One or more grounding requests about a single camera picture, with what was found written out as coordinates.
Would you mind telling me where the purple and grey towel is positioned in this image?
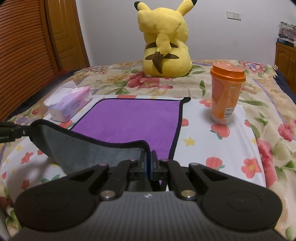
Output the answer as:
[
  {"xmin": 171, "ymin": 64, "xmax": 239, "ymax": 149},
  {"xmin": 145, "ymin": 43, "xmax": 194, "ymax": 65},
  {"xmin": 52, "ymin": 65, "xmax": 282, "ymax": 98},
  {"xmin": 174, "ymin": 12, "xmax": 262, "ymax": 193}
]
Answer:
[{"xmin": 29, "ymin": 97, "xmax": 190, "ymax": 174}]

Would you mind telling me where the pink tissue pack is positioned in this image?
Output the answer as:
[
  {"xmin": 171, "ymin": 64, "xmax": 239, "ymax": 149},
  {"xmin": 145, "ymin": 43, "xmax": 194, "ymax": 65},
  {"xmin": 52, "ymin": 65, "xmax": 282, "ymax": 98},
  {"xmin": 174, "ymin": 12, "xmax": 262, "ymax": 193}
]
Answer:
[{"xmin": 44, "ymin": 81, "xmax": 92, "ymax": 123}]

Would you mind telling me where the wooden louvered wardrobe door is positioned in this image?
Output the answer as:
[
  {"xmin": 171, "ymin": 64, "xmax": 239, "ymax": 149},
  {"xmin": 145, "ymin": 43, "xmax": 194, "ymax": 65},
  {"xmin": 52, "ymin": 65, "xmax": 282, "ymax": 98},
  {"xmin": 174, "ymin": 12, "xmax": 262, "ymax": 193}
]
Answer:
[{"xmin": 0, "ymin": 0, "xmax": 91, "ymax": 121}]

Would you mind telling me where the floral beige bed blanket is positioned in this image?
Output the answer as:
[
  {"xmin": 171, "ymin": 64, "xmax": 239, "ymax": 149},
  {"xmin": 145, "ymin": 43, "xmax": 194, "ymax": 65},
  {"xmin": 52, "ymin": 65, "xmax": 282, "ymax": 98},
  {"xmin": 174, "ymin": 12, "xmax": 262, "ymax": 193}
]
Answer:
[{"xmin": 0, "ymin": 59, "xmax": 296, "ymax": 240}]

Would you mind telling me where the orange lidded cup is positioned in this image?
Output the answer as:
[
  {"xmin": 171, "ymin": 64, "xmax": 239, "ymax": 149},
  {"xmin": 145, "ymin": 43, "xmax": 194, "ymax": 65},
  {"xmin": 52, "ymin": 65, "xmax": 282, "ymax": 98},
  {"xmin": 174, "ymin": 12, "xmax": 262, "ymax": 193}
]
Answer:
[{"xmin": 210, "ymin": 62, "xmax": 246, "ymax": 125}]

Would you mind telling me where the wooden sideboard cabinet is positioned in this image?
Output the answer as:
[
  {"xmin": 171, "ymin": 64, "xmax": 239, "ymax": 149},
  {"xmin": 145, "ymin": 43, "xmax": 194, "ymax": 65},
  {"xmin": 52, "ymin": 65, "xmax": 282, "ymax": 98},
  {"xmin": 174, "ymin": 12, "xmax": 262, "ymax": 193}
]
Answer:
[{"xmin": 274, "ymin": 42, "xmax": 296, "ymax": 92}]

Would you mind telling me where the yellow Pikachu plush toy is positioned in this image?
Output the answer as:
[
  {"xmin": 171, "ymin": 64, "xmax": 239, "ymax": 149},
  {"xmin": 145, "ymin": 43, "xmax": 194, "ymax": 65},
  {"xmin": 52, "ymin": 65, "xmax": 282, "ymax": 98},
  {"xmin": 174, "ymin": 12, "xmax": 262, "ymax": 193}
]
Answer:
[{"xmin": 134, "ymin": 0, "xmax": 197, "ymax": 78}]

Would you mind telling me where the white wall switch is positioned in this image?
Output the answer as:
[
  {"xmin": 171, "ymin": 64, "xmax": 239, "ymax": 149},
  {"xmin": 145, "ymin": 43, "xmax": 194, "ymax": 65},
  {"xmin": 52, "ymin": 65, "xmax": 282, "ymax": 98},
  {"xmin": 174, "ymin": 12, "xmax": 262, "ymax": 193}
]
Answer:
[{"xmin": 226, "ymin": 11, "xmax": 241, "ymax": 21}]

